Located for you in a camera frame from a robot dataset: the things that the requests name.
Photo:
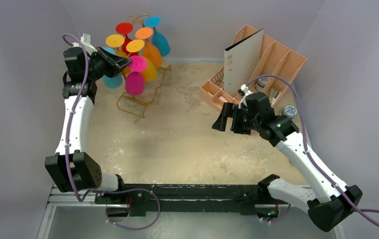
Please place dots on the orange wine glass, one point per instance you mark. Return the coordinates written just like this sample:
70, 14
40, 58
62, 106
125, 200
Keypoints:
150, 51

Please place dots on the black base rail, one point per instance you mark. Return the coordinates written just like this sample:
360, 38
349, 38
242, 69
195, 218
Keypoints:
246, 200

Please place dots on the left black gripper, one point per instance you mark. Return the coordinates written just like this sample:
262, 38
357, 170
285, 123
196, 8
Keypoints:
114, 63

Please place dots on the white binder folder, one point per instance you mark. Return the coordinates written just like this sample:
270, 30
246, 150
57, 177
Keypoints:
241, 58

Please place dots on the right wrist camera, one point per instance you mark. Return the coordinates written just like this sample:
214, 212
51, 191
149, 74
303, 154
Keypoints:
244, 91

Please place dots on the pink wine glass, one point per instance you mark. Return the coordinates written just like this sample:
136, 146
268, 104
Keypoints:
135, 81

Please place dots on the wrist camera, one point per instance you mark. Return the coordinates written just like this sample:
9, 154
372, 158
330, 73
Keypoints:
86, 41
244, 91

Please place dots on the red wine glass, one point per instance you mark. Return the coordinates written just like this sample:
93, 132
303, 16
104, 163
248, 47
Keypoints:
125, 28

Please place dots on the peach plastic file organizer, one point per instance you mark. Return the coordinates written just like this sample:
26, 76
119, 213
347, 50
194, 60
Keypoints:
277, 61

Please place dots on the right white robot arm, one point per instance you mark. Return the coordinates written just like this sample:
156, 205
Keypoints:
327, 202

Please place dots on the patterned tin in organizer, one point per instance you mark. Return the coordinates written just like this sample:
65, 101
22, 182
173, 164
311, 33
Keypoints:
261, 83

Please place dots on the gold wire glass rack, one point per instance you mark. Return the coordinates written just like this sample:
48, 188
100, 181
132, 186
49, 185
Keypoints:
138, 22

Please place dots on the rear yellow wine glass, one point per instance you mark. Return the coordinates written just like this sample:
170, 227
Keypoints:
119, 43

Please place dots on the front yellow wine glass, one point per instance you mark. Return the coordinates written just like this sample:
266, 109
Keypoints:
150, 73

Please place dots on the blue wine glass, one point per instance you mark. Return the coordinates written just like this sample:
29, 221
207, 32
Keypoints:
158, 39
116, 81

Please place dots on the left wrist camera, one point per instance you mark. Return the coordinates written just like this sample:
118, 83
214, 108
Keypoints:
86, 41

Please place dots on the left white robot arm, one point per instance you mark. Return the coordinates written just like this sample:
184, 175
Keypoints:
71, 167

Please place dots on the yellow wine glass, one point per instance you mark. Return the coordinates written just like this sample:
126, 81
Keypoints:
119, 43
150, 73

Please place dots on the grey tape roll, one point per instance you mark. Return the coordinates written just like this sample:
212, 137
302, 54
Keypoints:
290, 111

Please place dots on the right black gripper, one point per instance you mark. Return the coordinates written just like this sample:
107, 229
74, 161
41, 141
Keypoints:
238, 119

